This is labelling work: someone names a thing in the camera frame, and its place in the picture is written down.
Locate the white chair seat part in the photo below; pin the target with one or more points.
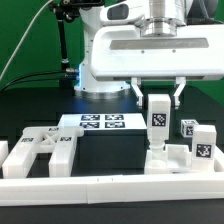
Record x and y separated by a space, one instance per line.
173 159

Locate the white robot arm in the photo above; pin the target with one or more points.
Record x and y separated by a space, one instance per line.
140 40

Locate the black camera stand pole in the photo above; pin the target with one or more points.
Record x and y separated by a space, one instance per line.
68 11

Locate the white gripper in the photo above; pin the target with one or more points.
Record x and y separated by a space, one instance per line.
157 39

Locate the white base tag plate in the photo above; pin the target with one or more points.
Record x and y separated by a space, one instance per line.
120 121

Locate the white tagged cube right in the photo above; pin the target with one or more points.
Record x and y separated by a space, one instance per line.
187 127

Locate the white chair back part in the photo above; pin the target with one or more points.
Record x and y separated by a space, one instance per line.
60 142

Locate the white U-shaped fence frame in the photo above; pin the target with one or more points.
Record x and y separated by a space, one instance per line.
111 189

